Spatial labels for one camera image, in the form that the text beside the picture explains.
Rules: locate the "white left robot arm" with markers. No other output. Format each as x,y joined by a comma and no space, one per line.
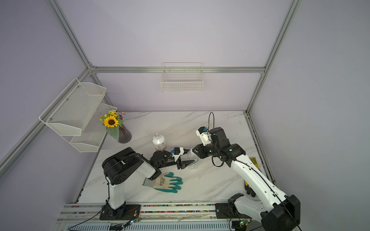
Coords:
120,166

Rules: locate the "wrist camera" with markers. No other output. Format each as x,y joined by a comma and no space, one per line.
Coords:
204,135
177,152

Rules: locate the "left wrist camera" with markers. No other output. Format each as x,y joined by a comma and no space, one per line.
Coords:
177,152

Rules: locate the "yellow black work glove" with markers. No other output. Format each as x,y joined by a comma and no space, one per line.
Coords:
247,187

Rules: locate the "white mesh shelf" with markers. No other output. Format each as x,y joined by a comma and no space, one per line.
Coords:
94,133
70,113

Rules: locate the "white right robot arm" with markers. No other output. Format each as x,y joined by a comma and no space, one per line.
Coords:
275,210

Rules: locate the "green white work glove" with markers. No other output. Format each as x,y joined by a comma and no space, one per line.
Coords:
165,182

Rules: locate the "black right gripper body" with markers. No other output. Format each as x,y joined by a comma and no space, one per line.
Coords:
210,150

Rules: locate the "white mesh lower shelf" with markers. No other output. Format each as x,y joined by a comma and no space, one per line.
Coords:
94,133

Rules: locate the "dark glass flower vase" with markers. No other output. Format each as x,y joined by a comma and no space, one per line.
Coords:
124,134

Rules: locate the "white mesh upper shelf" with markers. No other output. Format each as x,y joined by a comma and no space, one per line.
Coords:
70,113

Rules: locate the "white wire wall basket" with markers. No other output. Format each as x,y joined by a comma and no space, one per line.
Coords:
182,77

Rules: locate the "white label tea bottle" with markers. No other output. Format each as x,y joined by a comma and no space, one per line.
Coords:
159,142

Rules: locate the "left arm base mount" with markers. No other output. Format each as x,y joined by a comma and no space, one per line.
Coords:
124,212

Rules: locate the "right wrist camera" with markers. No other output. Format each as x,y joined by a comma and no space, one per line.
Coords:
204,135

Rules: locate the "artificial sunflower bouquet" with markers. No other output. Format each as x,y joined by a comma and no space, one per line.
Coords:
112,121

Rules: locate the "clear small water bottle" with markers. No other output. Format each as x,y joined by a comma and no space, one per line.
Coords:
194,160

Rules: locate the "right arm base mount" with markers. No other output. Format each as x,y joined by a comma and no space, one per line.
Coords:
225,210

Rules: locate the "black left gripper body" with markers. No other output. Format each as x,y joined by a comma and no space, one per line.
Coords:
170,160

